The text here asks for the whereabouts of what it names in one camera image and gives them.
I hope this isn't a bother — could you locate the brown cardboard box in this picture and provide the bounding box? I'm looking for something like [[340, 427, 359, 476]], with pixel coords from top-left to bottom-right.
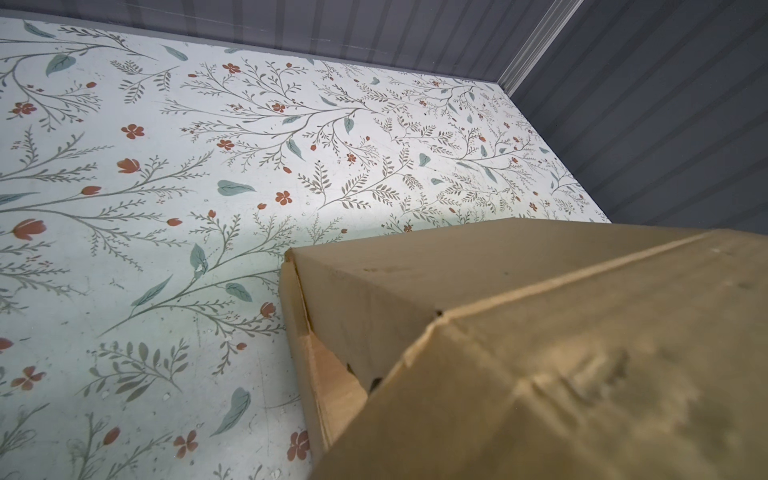
[[280, 219, 767, 479]]

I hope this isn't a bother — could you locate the aluminium enclosure frame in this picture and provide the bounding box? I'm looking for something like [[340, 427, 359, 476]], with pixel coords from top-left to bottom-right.
[[498, 0, 584, 97]]

